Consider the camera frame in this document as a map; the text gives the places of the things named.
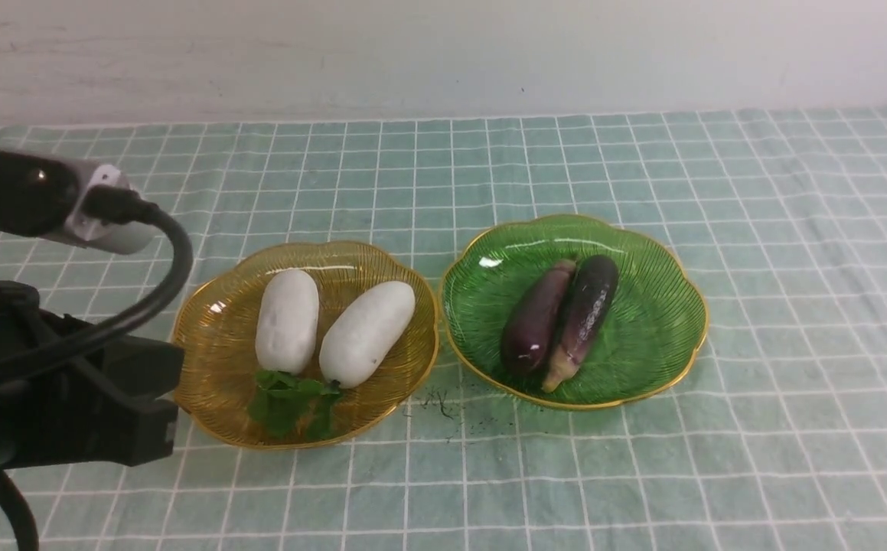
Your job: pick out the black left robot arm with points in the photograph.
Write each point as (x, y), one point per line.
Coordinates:
(88, 205)

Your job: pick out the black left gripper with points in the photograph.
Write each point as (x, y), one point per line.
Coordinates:
(109, 405)

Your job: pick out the white radish with leaves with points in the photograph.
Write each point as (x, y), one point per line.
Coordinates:
(285, 343)

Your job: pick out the amber ribbed glass plate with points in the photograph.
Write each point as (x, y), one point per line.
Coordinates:
(216, 328)

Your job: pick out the dark purple eggplant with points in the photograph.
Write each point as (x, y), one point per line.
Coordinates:
(589, 302)

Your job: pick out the green ribbed glass plate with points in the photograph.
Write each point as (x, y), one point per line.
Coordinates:
(652, 334)

